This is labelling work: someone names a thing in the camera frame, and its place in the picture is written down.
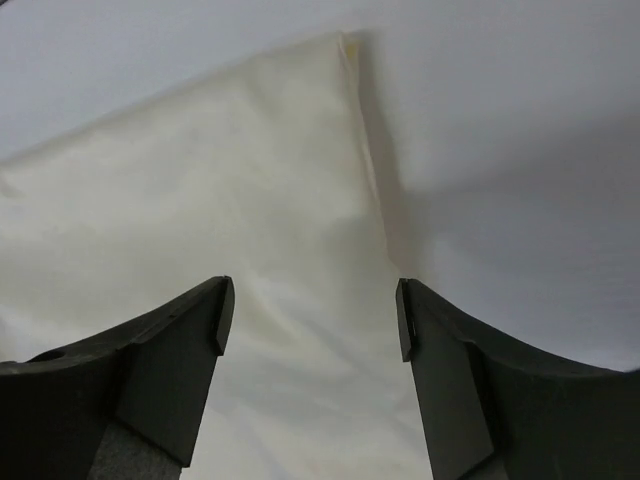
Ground cream cloth placemat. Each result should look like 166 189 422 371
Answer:
1 33 430 479

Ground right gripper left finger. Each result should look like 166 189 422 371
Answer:
1 276 235 479

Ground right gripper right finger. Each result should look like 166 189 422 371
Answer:
396 278 639 479

